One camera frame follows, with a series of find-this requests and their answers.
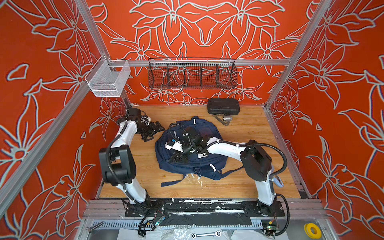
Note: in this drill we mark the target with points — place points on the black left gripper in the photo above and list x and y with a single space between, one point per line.
157 125

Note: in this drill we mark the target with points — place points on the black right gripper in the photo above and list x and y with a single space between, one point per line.
174 156

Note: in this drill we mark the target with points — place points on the navy blue student backpack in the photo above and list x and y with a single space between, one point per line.
209 166

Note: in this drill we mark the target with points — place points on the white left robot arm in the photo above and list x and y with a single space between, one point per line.
117 162

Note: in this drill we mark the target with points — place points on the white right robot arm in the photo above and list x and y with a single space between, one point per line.
262 162

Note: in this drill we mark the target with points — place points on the small metal cylinder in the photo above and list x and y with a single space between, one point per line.
227 118

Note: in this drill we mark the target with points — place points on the black plastic tool case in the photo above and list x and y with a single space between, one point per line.
219 106

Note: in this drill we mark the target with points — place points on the silver combination wrench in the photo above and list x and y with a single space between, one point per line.
214 234

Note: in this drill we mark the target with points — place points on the blue stapler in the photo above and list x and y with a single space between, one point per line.
278 182

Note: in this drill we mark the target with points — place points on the yellow tape roll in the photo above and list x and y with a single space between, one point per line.
312 231

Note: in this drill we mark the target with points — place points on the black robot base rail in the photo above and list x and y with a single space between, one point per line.
251 208

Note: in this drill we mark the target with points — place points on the black wire wall basket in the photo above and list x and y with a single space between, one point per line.
192 73

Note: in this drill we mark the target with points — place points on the white wire wall basket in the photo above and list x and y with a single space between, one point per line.
108 78

